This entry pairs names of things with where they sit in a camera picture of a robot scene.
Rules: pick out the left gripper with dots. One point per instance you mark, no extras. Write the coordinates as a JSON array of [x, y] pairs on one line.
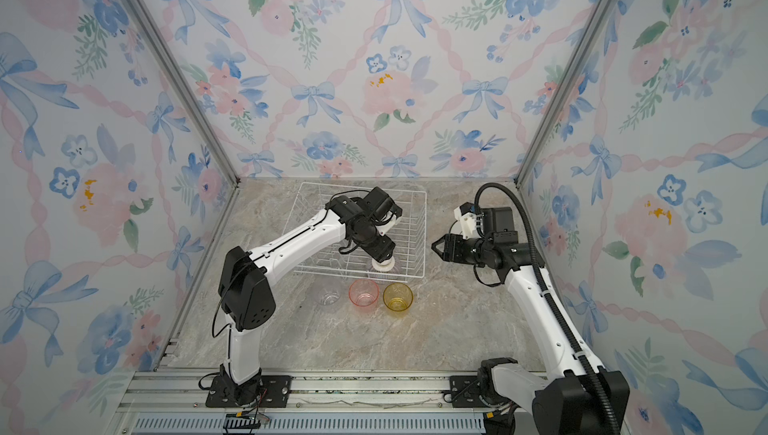
[[385, 250]]

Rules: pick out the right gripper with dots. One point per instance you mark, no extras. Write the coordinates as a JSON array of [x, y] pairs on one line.
[[453, 246]]

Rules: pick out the white wire dish rack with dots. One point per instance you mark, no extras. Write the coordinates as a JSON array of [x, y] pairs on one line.
[[409, 235]]

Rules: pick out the white ceramic bowl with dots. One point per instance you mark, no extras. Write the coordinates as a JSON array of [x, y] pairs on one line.
[[387, 265]]

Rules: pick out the yellow glass cup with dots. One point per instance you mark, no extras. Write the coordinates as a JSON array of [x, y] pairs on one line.
[[398, 298]]

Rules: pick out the pink glass cup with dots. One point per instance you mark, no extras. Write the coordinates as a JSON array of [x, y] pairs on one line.
[[364, 295]]

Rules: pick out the clear glass cup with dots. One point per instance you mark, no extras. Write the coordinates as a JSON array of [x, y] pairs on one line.
[[328, 296]]

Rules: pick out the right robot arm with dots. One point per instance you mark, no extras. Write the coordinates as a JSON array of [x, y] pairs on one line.
[[578, 394]]

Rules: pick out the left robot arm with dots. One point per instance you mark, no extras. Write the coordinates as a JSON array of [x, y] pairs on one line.
[[245, 291]]

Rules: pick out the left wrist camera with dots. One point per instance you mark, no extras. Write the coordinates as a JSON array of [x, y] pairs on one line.
[[391, 223]]

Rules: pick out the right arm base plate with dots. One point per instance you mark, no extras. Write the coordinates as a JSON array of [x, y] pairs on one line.
[[507, 391]]

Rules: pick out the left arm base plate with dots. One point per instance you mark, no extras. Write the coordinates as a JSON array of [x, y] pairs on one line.
[[263, 391]]

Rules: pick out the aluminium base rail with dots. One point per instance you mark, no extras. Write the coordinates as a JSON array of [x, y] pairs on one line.
[[172, 401]]

